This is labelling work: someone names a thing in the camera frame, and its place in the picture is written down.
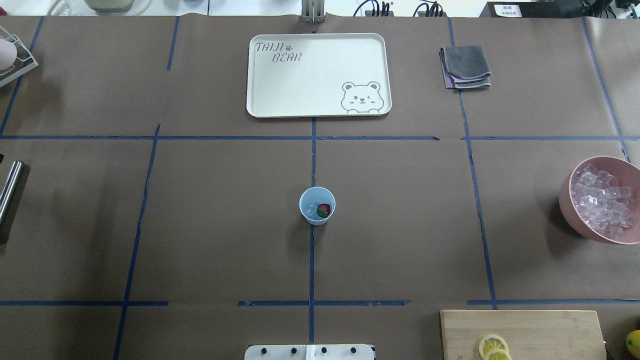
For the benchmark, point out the light blue plastic cup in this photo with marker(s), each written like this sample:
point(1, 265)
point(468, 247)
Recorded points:
point(320, 195)

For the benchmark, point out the red strawberry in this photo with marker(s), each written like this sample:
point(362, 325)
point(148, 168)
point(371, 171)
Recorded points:
point(323, 210)

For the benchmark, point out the ice cube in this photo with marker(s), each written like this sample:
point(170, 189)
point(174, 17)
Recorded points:
point(309, 210)

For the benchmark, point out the steel muddler black tip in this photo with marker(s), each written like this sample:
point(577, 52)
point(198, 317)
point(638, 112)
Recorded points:
point(9, 188)

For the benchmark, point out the clear ice cubes pile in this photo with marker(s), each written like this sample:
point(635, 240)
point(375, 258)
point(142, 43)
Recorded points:
point(603, 202)

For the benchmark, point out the cup rack with cups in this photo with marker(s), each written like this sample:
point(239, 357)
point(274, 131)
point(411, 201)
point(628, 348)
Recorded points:
point(16, 59)

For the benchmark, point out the cream bear tray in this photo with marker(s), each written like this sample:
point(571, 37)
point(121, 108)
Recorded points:
point(318, 75)

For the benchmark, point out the grey folded cloth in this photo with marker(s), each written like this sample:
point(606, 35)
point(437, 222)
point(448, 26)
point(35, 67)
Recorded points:
point(465, 67)

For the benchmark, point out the lemon slices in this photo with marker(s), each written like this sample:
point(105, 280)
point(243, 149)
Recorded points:
point(493, 347)

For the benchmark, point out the wooden cutting board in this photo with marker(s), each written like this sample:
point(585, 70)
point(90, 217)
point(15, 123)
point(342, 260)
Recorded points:
point(529, 334)

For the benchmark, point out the pink bowl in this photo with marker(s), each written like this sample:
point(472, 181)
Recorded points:
point(630, 176)

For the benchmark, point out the yellow lemon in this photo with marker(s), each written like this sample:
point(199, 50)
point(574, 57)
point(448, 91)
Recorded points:
point(632, 343)

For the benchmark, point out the aluminium frame post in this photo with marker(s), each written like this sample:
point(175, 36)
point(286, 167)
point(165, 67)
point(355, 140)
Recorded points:
point(313, 11)

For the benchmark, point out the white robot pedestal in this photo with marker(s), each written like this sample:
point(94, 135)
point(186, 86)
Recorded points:
point(358, 351)

